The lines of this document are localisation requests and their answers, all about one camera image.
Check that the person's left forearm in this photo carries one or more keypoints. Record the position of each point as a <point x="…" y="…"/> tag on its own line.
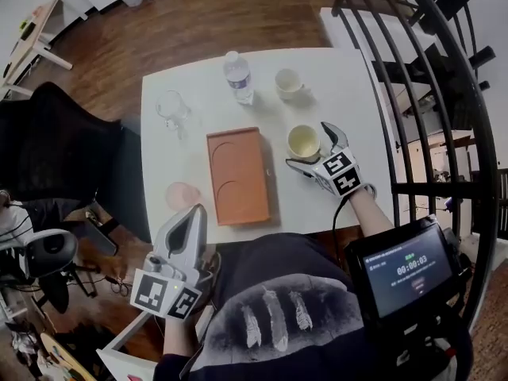
<point x="178" y="335"/>

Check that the colourful round board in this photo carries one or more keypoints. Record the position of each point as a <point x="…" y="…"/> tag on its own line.
<point x="63" y="357"/>

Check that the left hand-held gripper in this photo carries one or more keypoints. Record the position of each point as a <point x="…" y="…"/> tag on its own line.
<point x="152" y="288"/>

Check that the person's right forearm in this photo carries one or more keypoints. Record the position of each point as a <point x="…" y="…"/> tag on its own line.
<point x="369" y="212"/>

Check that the white wooden desk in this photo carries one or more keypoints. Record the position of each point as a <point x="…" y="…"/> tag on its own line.
<point x="28" y="34"/>

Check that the orange rectangular tray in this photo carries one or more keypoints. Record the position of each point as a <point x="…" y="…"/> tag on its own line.
<point x="242" y="177"/>

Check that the black metal railing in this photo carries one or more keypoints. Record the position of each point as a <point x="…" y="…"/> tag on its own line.
<point x="456" y="105"/>

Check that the pink glass cup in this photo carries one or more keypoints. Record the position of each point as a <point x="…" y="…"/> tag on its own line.
<point x="180" y="197"/>

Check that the black mesh office chair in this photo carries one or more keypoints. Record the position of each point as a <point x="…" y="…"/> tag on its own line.
<point x="59" y="153"/>

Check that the clear plastic water bottle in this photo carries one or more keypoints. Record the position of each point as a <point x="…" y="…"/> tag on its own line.
<point x="238" y="79"/>

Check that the white table frame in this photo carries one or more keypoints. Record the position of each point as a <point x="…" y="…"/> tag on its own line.
<point x="123" y="339"/>

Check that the white ceramic cup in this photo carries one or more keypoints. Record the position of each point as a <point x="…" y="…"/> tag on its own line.
<point x="287" y="81"/>
<point x="303" y="141"/>

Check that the clear glass cup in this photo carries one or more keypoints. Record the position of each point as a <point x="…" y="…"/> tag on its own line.
<point x="170" y="107"/>

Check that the black screen device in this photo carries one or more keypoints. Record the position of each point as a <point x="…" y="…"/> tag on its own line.
<point x="405" y="272"/>

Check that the grey office chair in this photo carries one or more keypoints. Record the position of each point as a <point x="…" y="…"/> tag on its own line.
<point x="47" y="252"/>

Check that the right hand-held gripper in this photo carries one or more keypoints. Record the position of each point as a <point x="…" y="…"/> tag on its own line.
<point x="337" y="173"/>

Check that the person's black printed shirt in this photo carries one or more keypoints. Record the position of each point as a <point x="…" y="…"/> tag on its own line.
<point x="285" y="312"/>

